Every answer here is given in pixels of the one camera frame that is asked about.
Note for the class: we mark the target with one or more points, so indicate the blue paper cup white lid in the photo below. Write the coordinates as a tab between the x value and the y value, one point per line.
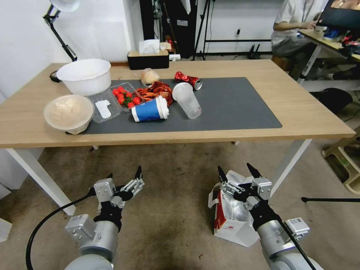
149	111

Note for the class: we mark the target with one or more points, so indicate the dark grey table mat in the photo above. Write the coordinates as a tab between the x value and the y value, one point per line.
230	107

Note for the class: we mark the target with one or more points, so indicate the person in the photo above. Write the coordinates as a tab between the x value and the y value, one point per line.
289	22

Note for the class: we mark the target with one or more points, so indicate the black rod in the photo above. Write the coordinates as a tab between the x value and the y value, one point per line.
332	200

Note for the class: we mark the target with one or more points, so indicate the black tripod stand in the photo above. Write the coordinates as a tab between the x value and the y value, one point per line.
200	28

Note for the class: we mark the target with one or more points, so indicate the crushed red soda can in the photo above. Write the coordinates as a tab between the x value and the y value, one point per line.
187	79

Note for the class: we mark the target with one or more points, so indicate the black cabinet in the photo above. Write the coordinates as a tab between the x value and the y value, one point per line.
185	36

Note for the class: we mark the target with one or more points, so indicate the beige plastic stool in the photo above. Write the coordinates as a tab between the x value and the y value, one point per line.
351	174

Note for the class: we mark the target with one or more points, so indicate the wooden desk white frame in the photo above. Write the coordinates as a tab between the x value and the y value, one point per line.
317	37

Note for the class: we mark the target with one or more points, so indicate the black router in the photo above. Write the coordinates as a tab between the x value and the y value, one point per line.
254	52

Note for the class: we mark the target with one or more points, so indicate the beige bowl with clear lid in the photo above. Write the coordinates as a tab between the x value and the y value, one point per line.
69	111

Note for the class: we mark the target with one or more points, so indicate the white tissue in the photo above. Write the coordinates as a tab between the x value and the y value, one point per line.
149	46

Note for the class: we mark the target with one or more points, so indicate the red crayfish shell pile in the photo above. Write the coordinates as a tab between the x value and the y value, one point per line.
159	90

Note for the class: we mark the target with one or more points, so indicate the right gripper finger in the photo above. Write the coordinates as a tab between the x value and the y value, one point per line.
229	187
254	171

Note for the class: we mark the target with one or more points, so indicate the white box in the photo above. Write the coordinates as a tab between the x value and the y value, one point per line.
5	229

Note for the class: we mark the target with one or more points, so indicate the black round stool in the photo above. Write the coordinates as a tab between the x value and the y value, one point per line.
334	99

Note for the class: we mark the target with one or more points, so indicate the wooden stool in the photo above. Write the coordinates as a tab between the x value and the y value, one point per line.
281	62

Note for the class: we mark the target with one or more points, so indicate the clear plastic clamshell box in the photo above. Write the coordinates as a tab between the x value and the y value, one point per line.
97	98

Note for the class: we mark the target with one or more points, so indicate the black tissue box wooden lid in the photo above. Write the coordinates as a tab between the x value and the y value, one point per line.
147	62

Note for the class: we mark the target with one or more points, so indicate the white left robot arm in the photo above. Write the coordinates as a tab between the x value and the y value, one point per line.
98	239

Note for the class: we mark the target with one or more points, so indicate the white red food delivery bag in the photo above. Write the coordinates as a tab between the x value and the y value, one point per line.
230	230

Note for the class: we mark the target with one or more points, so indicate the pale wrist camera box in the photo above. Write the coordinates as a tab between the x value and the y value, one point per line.
262	188
104	189

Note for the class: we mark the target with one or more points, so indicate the black computer monitor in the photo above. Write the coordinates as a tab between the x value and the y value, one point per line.
343	17

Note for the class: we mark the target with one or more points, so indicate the clear plastic cup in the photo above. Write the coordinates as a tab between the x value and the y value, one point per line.
187	101

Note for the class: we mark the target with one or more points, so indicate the wooden table with white legs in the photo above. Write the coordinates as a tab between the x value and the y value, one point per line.
295	92

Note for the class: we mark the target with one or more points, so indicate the large white plastic bowl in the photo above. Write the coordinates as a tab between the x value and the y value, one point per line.
84	81

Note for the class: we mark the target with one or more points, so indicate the black desk lamp white shade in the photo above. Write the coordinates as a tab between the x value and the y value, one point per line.
60	39

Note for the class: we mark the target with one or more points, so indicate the crumpled clear plastic bag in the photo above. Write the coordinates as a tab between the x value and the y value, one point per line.
149	76

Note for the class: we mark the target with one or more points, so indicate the white power adapter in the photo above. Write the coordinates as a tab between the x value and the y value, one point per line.
174	57

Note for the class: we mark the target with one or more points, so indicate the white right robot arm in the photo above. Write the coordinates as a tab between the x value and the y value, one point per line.
278	242

